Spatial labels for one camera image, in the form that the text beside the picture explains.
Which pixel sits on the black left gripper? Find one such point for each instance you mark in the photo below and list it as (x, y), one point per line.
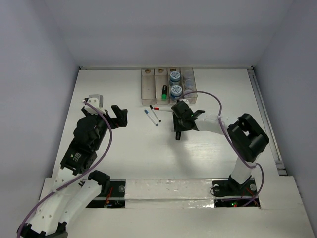
(121, 114)

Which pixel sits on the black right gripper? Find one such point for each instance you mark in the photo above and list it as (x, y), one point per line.
(177, 127)

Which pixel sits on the orange highlighter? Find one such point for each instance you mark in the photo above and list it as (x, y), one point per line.
(178, 135)

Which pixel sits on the blue cleaning gel jar front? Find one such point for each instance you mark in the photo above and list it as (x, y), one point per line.
(176, 92)

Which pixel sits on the blue cleaning gel jar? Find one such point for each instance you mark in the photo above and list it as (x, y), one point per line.
(174, 78)
(176, 92)

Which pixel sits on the green highlighter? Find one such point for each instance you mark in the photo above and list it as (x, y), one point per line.
(164, 93)

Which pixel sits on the blue cleaning gel jar back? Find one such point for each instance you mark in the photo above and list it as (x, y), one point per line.
(174, 78)

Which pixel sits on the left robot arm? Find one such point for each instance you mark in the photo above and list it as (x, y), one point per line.
(77, 182)

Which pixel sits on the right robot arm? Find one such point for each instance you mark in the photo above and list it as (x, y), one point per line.
(243, 134)

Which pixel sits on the blue capped white marker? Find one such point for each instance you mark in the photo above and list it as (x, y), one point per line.
(150, 117)

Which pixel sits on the red capped white marker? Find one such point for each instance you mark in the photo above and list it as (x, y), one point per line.
(163, 109)

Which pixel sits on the black capped white marker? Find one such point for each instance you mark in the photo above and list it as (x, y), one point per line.
(152, 109)

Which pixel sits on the clear four-compartment organizer tray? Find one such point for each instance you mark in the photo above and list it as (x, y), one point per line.
(152, 81)

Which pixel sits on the white foam front board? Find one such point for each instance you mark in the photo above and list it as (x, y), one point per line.
(184, 208)

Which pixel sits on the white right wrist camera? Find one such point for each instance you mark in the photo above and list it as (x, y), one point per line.
(185, 101)

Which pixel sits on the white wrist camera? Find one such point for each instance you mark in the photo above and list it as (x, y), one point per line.
(185, 101)
(94, 104)

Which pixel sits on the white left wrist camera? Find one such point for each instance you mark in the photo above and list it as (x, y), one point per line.
(94, 104)

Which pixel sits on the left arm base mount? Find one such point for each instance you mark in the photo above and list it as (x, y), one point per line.
(114, 198)

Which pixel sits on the metal rail right side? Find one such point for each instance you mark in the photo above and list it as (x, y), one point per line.
(267, 125)

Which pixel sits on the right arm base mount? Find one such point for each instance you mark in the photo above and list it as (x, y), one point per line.
(227, 195)

